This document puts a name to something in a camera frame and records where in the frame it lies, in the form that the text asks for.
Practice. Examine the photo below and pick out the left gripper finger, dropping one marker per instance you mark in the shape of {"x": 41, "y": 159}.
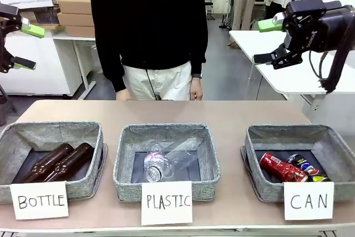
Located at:
{"x": 33, "y": 31}
{"x": 22, "y": 63}

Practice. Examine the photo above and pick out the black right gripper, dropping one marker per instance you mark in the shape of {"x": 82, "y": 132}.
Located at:
{"x": 313, "y": 35}

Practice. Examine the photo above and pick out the brown glass bottle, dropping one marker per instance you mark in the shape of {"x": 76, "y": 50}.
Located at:
{"x": 79, "y": 156}
{"x": 55, "y": 156}

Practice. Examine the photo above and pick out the crushed red soda can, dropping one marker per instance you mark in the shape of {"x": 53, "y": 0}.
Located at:
{"x": 280, "y": 166}

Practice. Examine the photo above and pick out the pink label plastic bottle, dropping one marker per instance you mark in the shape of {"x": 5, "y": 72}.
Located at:
{"x": 155, "y": 162}

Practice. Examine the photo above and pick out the person's left forearm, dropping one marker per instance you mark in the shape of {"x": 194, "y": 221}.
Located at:
{"x": 199, "y": 51}

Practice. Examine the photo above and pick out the person's right forearm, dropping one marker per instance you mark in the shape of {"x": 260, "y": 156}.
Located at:
{"x": 111, "y": 65}

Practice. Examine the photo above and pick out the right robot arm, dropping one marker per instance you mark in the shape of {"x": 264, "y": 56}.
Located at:
{"x": 340, "y": 31}

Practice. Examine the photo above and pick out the grey fabric basket bottle label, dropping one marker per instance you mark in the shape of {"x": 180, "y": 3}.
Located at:
{"x": 55, "y": 134}

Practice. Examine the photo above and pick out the grey fabric basket can label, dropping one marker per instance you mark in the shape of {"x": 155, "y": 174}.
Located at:
{"x": 291, "y": 137}

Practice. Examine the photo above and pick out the dark blue soda can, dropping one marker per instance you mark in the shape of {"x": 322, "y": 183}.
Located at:
{"x": 299, "y": 160}

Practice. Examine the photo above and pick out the green yellow crushed can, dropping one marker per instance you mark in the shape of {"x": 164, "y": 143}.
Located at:
{"x": 321, "y": 178}

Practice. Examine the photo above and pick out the grey fabric basket plastic label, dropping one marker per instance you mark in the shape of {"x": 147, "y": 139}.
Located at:
{"x": 166, "y": 134}

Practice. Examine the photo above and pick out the white paper sign CAN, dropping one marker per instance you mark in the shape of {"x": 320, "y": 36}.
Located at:
{"x": 308, "y": 201}

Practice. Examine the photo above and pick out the person's right hand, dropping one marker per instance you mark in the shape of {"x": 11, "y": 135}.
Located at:
{"x": 122, "y": 95}

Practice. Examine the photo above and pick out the person's left hand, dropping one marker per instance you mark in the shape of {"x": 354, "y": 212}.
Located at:
{"x": 196, "y": 90}

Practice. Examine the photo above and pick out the black crate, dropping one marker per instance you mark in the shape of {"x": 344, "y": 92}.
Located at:
{"x": 47, "y": 17}

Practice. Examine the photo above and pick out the black tripod leg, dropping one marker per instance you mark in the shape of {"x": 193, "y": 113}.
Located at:
{"x": 5, "y": 98}

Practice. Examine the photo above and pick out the flat cardboard box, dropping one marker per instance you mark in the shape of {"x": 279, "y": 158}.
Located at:
{"x": 75, "y": 19}
{"x": 80, "y": 31}

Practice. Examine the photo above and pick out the large cardboard box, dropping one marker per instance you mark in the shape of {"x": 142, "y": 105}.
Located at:
{"x": 75, "y": 1}

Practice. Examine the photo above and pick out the white desk with metal legs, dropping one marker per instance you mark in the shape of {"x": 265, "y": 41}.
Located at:
{"x": 80, "y": 54}

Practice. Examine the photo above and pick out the bystander in beige trousers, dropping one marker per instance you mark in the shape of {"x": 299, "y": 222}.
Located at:
{"x": 244, "y": 4}

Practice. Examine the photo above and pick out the dark wristwatch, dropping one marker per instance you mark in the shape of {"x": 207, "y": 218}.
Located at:
{"x": 197, "y": 75}

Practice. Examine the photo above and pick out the person in black sweater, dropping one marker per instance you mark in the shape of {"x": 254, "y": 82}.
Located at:
{"x": 149, "y": 20}

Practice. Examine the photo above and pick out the white paper sign BOTTLE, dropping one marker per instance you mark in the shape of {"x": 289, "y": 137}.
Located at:
{"x": 38, "y": 201}

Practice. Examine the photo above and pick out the clear plastic bottle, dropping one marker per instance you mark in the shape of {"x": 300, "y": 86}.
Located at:
{"x": 183, "y": 153}

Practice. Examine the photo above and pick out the white paper sign PLASTIC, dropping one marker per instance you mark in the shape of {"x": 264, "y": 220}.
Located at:
{"x": 166, "y": 202}

